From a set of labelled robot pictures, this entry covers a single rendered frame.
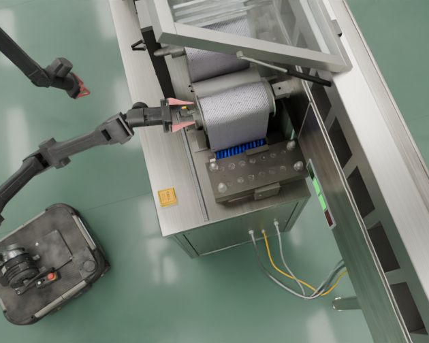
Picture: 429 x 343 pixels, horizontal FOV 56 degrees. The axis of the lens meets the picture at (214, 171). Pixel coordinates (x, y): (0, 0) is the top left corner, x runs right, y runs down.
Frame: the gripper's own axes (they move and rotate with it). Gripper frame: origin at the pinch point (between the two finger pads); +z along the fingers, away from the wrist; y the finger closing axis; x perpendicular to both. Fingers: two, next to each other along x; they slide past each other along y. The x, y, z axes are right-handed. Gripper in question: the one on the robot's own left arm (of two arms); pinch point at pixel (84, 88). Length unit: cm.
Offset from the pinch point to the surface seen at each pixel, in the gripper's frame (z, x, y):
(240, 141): 19, -35, -63
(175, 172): 19, -3, -52
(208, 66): 1, -49, -38
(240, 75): 9, -54, -46
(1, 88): 65, 97, 119
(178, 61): 34.9, -31.7, -4.0
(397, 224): -33, -65, -121
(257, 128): 14, -45, -65
